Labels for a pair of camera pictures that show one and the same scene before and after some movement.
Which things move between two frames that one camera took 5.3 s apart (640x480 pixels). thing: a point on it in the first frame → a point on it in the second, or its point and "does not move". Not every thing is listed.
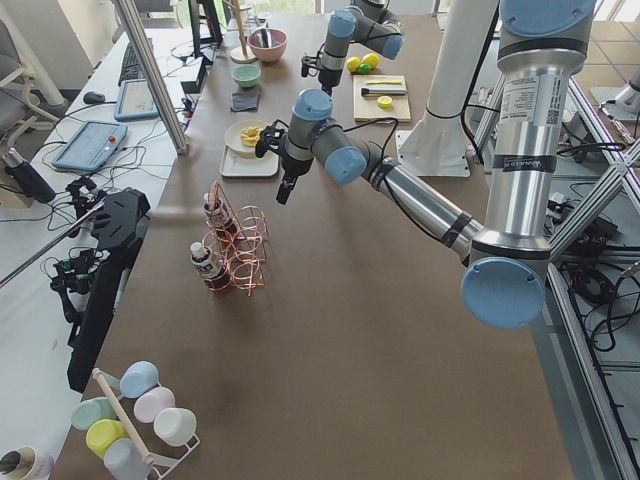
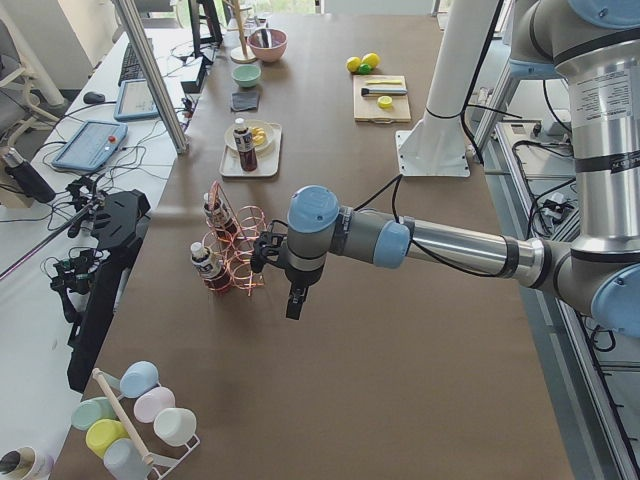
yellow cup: x=102 y=432 does not move
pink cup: x=152 y=402 does not move
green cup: x=90 y=411 does not move
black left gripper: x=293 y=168 → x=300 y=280
